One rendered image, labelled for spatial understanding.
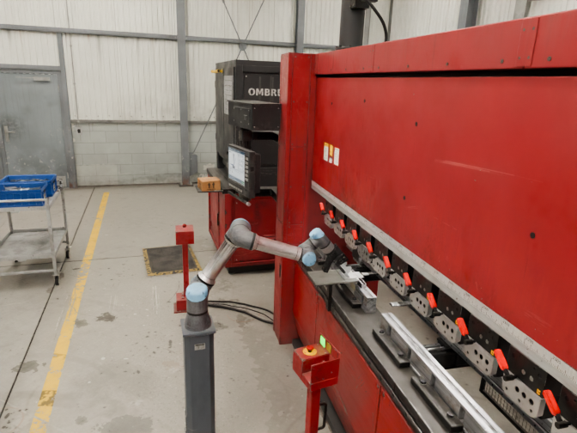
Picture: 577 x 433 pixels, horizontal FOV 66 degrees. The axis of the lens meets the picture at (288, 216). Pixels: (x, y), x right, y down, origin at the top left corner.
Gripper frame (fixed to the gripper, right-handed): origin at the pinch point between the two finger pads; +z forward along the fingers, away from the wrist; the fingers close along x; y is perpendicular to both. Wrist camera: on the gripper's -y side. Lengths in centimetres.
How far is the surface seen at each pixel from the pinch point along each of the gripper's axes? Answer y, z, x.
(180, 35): 61, -192, 687
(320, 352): -36, 0, -42
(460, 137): 62, -69, -88
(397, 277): 17, -16, -57
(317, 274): -12.9, -9.7, 4.9
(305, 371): -48, -1, -46
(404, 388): -13, 6, -87
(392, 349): -6, 8, -64
